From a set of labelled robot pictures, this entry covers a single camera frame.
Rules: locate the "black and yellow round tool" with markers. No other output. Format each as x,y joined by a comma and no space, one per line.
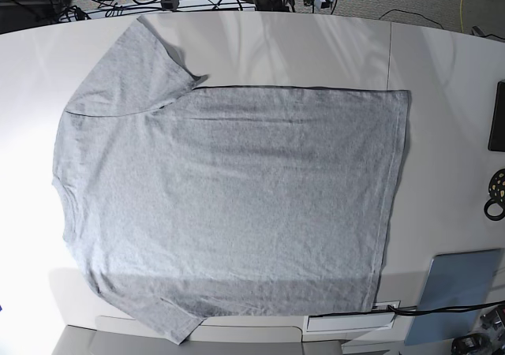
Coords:
496,196

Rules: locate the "black device bottom right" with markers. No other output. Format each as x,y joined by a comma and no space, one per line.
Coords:
469,344

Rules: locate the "black tablet at edge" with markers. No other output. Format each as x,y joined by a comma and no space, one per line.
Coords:
496,140

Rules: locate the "grey T-shirt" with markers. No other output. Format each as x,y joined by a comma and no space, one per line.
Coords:
183,203

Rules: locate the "blue-grey flat board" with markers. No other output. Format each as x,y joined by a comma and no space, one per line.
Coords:
454,279

